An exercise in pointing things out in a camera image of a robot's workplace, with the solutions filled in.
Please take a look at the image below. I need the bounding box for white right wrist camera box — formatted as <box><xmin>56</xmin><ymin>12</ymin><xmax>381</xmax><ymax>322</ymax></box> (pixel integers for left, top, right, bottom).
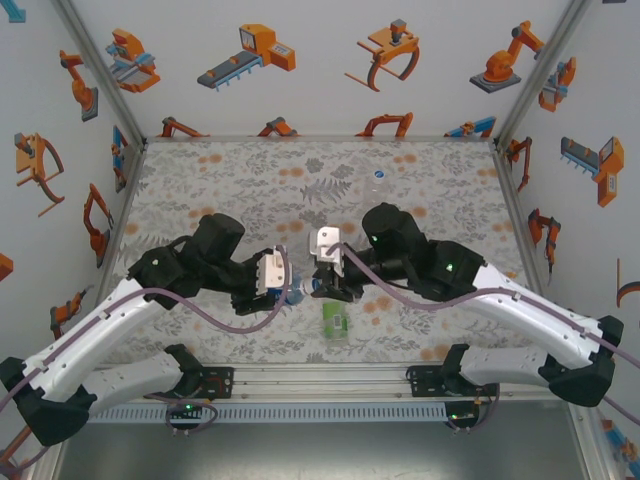
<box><xmin>307</xmin><ymin>226</ymin><xmax>347</xmax><ymax>277</ymax></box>

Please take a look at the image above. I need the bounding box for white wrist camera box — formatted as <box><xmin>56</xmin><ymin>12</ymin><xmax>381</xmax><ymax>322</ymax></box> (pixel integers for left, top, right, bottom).
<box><xmin>255</xmin><ymin>248</ymin><xmax>292</xmax><ymax>297</ymax></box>
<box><xmin>307</xmin><ymin>226</ymin><xmax>347</xmax><ymax>277</ymax></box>

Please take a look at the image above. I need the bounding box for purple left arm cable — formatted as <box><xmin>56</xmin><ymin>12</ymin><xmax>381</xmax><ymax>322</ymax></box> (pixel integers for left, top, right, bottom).
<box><xmin>0</xmin><ymin>244</ymin><xmax>291</xmax><ymax>471</ymax></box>

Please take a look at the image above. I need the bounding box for aluminium frame post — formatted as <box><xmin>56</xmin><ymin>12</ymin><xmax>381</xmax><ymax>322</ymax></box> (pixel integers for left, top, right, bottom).
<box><xmin>492</xmin><ymin>0</ymin><xmax>594</xmax><ymax>149</ymax></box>
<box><xmin>49</xmin><ymin>0</ymin><xmax>149</xmax><ymax>146</ymax></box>

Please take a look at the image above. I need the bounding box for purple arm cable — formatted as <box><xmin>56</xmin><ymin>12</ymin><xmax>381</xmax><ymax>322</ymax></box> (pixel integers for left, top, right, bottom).
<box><xmin>0</xmin><ymin>244</ymin><xmax>291</xmax><ymax>471</ymax></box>
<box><xmin>322</xmin><ymin>242</ymin><xmax>640</xmax><ymax>435</ymax></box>

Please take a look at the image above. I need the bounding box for clear unlabelled plastic bottle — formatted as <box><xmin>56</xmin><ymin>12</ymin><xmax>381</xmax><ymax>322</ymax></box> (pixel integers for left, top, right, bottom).
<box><xmin>363</xmin><ymin>168</ymin><xmax>396</xmax><ymax>209</ymax></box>

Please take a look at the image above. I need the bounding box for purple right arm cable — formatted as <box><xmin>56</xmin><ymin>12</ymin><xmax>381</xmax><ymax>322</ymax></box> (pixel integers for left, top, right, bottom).
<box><xmin>322</xmin><ymin>242</ymin><xmax>640</xmax><ymax>435</ymax></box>

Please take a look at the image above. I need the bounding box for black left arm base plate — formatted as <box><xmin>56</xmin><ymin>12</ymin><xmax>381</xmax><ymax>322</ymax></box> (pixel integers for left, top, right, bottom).
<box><xmin>143</xmin><ymin>366</ymin><xmax>235</xmax><ymax>400</ymax></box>

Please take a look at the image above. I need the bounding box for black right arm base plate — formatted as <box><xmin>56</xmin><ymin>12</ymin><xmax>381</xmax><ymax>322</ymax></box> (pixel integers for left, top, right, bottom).
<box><xmin>408</xmin><ymin>364</ymin><xmax>501</xmax><ymax>399</ymax></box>

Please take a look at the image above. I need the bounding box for aluminium table end rail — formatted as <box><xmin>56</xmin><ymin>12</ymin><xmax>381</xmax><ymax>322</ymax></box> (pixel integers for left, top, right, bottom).
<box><xmin>144</xmin><ymin>133</ymin><xmax>496</xmax><ymax>144</ymax></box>

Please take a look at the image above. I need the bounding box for slotted grey cable duct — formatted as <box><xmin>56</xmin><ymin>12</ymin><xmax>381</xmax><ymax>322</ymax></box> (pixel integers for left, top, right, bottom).
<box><xmin>87</xmin><ymin>403</ymin><xmax>449</xmax><ymax>424</ymax></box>

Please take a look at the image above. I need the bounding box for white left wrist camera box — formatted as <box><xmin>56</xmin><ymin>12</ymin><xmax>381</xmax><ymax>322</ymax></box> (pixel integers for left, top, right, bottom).
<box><xmin>255</xmin><ymin>248</ymin><xmax>292</xmax><ymax>297</ymax></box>

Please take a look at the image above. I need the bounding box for clear bottle with green label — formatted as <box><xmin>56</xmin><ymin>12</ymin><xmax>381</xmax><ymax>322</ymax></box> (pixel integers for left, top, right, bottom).
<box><xmin>321</xmin><ymin>299</ymin><xmax>351</xmax><ymax>350</ymax></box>

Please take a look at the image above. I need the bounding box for clear bottle with blue label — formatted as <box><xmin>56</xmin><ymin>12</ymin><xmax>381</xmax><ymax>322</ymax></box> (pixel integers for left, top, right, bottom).
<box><xmin>272</xmin><ymin>277</ymin><xmax>324</xmax><ymax>307</ymax></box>

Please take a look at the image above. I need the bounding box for aluminium table side rail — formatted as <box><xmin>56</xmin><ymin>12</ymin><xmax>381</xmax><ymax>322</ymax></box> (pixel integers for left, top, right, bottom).
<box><xmin>94</xmin><ymin>141</ymin><xmax>149</xmax><ymax>301</ymax></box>
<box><xmin>492</xmin><ymin>148</ymin><xmax>569</xmax><ymax>341</ymax></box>

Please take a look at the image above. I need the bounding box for aluminium frame leg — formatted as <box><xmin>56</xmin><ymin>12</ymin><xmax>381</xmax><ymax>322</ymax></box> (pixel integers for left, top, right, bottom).
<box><xmin>19</xmin><ymin>439</ymin><xmax>66</xmax><ymax>480</ymax></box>
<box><xmin>569</xmin><ymin>404</ymin><xmax>619</xmax><ymax>480</ymax></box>

